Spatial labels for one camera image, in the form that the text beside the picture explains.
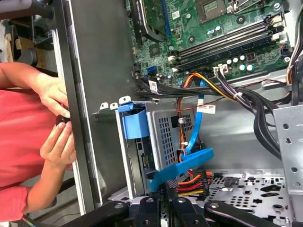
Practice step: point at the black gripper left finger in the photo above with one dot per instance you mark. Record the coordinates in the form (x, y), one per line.
(148, 212)

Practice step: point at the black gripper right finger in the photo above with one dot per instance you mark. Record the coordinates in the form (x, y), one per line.
(187, 212)

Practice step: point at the small round black tool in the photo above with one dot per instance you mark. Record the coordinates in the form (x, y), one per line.
(62, 120)

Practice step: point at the perforated metal disk bay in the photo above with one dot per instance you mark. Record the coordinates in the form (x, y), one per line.
(165, 132)

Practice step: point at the person's right hand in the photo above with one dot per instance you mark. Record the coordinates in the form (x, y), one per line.
(59, 146)

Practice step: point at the person's left hand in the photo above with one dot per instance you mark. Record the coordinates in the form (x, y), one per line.
(53, 94)

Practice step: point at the person's red shirt trunk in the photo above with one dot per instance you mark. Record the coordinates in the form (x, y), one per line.
(19, 142)

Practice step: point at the black open PC case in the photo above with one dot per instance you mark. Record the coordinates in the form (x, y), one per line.
(101, 71)

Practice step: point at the installed blue RAM stick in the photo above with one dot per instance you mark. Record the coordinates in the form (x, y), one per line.
(225, 53)

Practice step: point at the black empty RAM slot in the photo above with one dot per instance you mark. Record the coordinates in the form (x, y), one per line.
(225, 45)
(225, 37)

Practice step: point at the green motherboard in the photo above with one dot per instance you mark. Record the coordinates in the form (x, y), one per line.
(201, 33)

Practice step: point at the blue expansion slot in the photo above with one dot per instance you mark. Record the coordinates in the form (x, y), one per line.
(166, 21)

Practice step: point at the black graphics card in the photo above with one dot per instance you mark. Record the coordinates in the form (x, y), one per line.
(151, 19)

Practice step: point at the CPU socket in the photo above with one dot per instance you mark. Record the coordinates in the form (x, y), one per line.
(210, 9)

